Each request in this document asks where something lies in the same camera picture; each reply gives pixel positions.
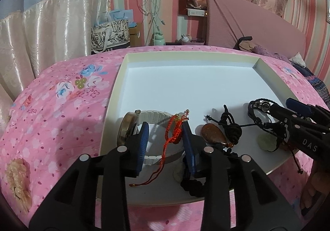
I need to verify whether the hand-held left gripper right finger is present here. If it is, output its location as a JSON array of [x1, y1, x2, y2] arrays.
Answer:
[[182, 121, 294, 231]]

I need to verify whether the white power strip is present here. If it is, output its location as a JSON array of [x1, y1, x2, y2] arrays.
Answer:
[[187, 8, 207, 17]]

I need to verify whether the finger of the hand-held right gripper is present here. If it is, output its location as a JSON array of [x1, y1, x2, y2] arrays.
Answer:
[[286, 98, 330, 128], [264, 104, 330, 139]]

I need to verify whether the white shallow box tray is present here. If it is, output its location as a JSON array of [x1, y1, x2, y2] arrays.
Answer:
[[96, 51, 301, 207]]

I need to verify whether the beige fabric scrunchie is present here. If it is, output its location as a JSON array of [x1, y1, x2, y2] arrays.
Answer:
[[6, 158, 33, 214]]

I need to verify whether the light blue gift bag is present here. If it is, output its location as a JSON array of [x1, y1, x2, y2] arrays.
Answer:
[[110, 9, 134, 23]]

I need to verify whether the brown cardboard box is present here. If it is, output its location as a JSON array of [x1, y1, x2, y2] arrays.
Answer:
[[128, 23, 142, 47]]

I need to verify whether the dark blue patterned cloth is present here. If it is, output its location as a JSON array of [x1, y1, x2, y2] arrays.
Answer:
[[292, 63, 330, 108]]

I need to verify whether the purple spotted cloth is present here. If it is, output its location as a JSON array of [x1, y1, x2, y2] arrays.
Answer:
[[254, 45, 288, 61]]

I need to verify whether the green bottle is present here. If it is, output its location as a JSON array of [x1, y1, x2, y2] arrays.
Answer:
[[151, 32, 165, 46]]

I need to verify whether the black strap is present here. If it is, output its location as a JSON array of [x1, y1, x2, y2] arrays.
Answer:
[[235, 36, 252, 50]]

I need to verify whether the white folded cloth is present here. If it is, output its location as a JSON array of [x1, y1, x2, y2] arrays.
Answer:
[[289, 52, 306, 68]]

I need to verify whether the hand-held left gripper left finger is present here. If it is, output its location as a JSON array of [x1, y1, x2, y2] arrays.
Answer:
[[28, 122, 150, 231]]

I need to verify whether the black and white floral tote bag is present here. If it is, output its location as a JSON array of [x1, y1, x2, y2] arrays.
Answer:
[[91, 19, 131, 54]]

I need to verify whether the bundle of charging cables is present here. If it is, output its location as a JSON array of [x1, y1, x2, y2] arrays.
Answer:
[[135, 0, 165, 41]]

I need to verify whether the brown stone pendant black cord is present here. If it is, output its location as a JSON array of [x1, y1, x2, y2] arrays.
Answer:
[[201, 104, 261, 148]]

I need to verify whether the pink padded headboard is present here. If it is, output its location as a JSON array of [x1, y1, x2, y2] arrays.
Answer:
[[206, 0, 307, 62]]

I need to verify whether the pink floral bedsheet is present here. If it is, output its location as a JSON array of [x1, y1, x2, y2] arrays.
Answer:
[[0, 45, 330, 231]]

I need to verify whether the black multi-strand cord bracelet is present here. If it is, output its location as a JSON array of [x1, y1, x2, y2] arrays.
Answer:
[[248, 99, 303, 174]]

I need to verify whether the brass watch with white strap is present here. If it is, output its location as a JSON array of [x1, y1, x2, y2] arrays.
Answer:
[[117, 110, 186, 166]]

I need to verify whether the blue and white curtain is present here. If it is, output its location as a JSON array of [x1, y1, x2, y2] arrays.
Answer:
[[0, 0, 114, 104]]

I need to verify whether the pale jade pendant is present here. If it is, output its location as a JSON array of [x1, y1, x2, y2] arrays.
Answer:
[[256, 134, 279, 152]]

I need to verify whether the red cord bracelet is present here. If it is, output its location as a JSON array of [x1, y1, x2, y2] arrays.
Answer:
[[129, 109, 191, 187]]

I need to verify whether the pink basket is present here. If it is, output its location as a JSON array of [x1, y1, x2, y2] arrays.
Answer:
[[180, 38, 206, 46]]

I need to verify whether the person's right hand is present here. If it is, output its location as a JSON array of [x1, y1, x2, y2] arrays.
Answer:
[[300, 161, 330, 217]]

